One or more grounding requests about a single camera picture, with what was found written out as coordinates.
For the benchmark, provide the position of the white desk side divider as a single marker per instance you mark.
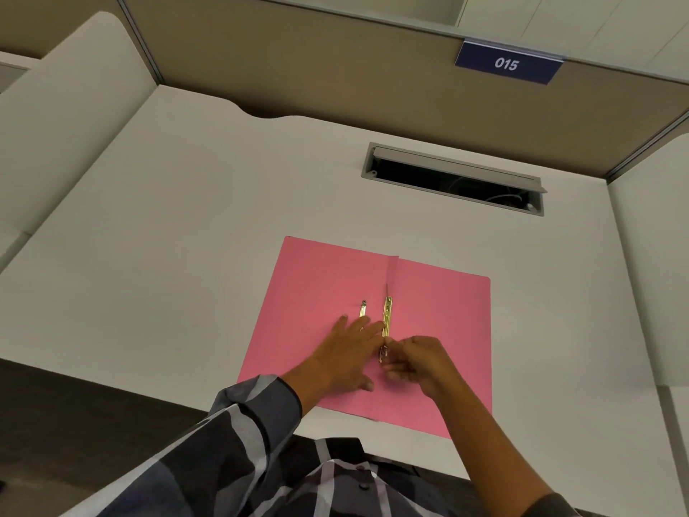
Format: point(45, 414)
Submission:
point(64, 129)
point(656, 236)

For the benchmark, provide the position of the person's left little finger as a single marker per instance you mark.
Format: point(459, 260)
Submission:
point(343, 324)

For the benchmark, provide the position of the blue desk number sign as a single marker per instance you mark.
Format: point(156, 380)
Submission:
point(506, 63)

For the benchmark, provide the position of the person's left hand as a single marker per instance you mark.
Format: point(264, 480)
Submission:
point(339, 366)

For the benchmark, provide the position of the person's left thumb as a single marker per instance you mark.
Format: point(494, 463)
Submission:
point(368, 384)

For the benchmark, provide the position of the person's right forearm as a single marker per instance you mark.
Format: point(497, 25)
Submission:
point(484, 452)

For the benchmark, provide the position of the beige cubicle partition panel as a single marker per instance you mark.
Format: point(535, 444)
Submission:
point(323, 69)

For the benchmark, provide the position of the person's right fingers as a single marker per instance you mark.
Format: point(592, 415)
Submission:
point(398, 363)

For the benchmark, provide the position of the pink paper file folder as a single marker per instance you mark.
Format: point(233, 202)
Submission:
point(436, 312)

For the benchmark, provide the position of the person's right hand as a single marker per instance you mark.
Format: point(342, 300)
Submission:
point(428, 366)

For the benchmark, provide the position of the white overhead cabinet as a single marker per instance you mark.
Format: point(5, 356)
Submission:
point(565, 18)

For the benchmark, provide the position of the grey camouflage shirt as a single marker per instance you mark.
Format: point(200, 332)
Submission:
point(226, 468)

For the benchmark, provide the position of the brass folder fastener bar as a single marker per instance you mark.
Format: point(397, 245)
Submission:
point(387, 314)

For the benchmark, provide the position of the person's left forearm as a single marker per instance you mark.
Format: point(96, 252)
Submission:
point(296, 384)

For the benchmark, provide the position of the brass fastener prong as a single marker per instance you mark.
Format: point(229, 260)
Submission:
point(363, 309)

